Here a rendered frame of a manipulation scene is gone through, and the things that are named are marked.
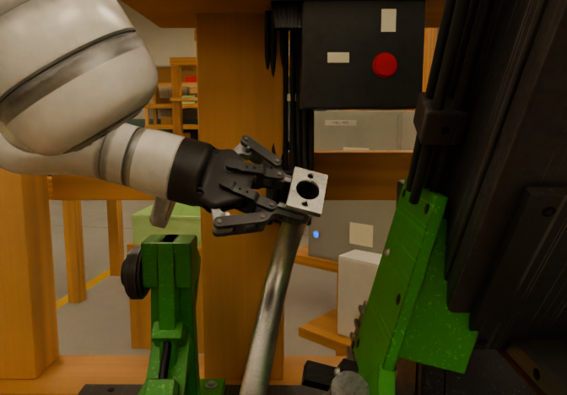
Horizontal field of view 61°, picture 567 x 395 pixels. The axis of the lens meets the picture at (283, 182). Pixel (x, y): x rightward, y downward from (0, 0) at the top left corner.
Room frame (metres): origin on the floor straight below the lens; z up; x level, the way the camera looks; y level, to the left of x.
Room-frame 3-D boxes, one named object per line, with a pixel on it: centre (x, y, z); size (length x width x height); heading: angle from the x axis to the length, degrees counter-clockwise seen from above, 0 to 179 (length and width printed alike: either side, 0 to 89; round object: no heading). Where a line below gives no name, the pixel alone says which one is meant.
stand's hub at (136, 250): (0.66, 0.21, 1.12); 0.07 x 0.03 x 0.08; 0
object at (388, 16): (0.75, -0.11, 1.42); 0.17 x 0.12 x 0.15; 90
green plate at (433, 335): (0.47, -0.14, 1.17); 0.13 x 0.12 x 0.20; 90
